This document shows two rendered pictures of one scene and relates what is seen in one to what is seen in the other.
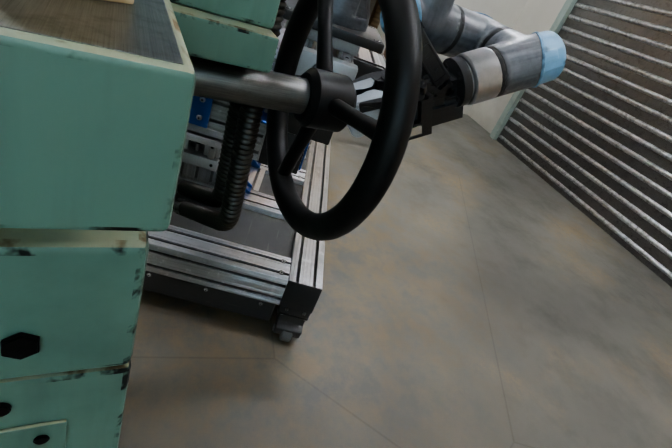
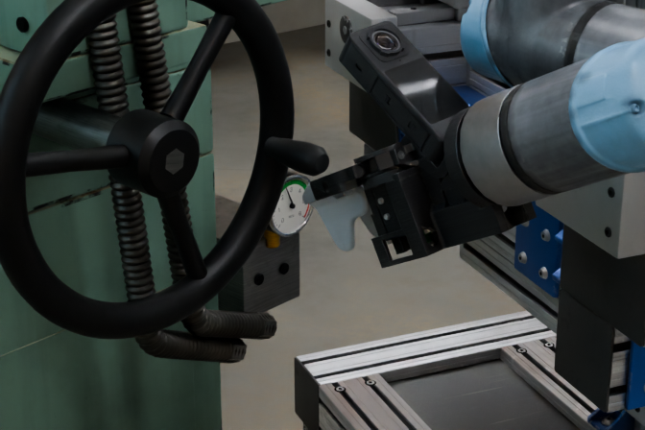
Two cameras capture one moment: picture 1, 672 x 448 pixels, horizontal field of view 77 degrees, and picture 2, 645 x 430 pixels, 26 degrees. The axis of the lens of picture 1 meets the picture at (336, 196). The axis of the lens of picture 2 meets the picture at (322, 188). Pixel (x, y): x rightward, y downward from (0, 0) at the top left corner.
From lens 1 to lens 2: 102 cm
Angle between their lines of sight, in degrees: 69
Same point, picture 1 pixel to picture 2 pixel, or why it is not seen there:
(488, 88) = (481, 163)
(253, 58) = not seen: hidden behind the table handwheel
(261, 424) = not seen: outside the picture
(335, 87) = (127, 131)
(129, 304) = not seen: outside the picture
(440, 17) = (522, 32)
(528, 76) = (552, 138)
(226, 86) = (48, 126)
